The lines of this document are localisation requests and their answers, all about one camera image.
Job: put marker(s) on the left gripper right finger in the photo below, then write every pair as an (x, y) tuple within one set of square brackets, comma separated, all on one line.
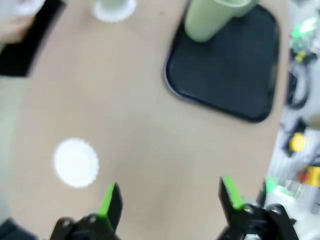
[(232, 200)]

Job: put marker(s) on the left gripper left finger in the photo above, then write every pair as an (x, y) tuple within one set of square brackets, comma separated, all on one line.
[(112, 207)]

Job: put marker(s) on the white round paper coaster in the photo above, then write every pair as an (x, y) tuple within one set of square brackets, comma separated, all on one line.
[(28, 7), (76, 162)]

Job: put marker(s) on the light green plastic cup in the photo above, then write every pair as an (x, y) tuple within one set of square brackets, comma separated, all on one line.
[(203, 20), (115, 5)]

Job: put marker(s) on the white cup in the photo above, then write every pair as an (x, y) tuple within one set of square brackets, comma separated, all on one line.
[(106, 18)]

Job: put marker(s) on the person's left hand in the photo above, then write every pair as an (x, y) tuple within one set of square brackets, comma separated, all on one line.
[(15, 28)]

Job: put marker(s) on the black plastic serving tray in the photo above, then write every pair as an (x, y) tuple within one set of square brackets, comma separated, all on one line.
[(225, 75)]

